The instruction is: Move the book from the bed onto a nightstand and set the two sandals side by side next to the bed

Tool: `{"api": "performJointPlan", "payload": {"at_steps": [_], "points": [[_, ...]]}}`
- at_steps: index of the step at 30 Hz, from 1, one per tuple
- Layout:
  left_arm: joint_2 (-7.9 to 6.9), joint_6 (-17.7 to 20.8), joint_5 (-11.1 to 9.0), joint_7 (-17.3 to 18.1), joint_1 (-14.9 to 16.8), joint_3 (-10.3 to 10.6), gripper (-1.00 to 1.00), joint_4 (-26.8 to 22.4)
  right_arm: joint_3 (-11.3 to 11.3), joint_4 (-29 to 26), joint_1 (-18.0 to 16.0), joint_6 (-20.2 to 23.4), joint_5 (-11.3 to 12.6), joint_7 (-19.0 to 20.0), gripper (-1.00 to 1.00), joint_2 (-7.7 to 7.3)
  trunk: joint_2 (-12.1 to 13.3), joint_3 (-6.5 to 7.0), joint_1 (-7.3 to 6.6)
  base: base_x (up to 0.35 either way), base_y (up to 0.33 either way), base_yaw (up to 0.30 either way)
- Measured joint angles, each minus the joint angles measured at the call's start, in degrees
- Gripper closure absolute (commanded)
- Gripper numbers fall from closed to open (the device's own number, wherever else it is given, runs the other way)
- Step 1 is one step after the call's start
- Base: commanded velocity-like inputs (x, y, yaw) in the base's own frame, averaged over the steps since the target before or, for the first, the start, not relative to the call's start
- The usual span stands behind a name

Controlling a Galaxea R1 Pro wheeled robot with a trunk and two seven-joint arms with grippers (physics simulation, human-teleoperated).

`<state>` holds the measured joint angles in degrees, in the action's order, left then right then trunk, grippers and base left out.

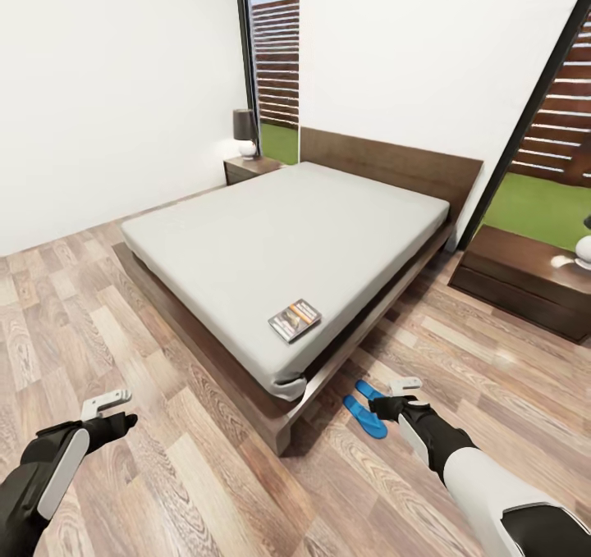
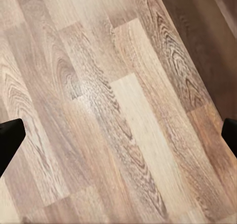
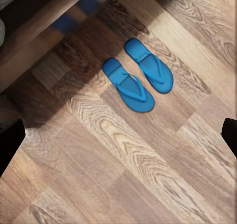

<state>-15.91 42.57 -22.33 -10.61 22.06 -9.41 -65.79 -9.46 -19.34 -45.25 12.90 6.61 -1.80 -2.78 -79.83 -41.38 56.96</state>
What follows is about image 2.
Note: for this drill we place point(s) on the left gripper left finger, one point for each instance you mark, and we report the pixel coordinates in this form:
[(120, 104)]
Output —
[(12, 134)]

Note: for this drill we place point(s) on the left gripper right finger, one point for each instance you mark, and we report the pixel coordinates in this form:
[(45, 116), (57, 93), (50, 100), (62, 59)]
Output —
[(229, 134)]

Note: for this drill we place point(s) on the bed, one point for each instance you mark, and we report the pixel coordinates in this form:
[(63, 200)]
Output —
[(208, 30)]

